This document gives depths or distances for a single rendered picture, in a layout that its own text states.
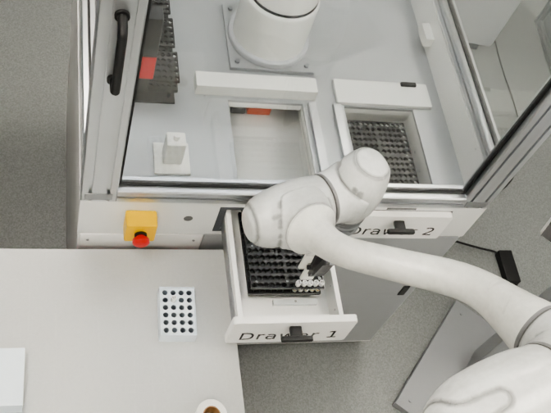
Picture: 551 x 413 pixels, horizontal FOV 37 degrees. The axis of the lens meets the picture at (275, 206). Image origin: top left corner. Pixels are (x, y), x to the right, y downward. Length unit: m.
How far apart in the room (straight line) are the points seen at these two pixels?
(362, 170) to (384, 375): 1.53
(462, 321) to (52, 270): 1.64
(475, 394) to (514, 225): 2.43
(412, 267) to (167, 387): 0.76
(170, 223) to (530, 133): 0.86
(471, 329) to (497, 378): 2.00
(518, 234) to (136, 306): 1.92
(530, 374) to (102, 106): 0.92
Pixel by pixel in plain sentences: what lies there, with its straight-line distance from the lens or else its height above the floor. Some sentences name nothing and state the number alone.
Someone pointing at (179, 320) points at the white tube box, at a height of 0.80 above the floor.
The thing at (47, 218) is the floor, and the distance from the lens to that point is 2.96.
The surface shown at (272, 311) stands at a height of 0.84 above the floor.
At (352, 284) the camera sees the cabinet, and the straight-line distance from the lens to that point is 2.43.
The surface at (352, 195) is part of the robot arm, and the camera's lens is 1.51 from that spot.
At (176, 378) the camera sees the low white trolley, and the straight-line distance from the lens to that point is 1.92.
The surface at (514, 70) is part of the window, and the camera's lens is 1.75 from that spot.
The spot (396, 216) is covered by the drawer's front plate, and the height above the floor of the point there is 0.93.
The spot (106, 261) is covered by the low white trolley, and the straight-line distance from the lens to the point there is 2.02.
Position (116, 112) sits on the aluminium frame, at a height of 1.27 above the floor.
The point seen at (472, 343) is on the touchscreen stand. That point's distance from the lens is 3.08.
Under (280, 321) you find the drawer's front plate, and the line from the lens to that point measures 1.84.
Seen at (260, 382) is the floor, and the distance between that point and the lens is 2.79.
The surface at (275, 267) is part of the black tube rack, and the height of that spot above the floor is 0.90.
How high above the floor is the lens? 2.54
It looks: 55 degrees down
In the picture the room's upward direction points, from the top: 25 degrees clockwise
